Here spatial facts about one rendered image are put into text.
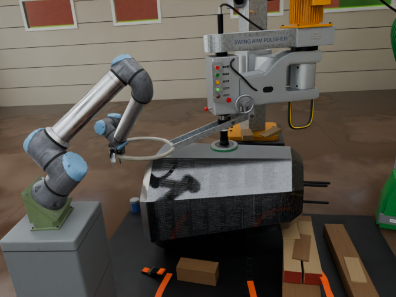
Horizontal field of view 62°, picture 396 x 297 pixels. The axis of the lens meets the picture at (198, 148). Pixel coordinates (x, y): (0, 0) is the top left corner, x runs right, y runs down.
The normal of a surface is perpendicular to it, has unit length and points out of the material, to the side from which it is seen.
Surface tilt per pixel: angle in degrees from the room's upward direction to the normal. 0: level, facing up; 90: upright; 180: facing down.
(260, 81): 90
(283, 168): 45
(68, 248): 90
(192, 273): 90
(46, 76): 90
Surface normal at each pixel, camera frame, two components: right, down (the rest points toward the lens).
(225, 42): 0.21, 0.33
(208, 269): -0.06, -0.93
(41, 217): 0.00, 0.36
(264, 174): -0.15, -0.41
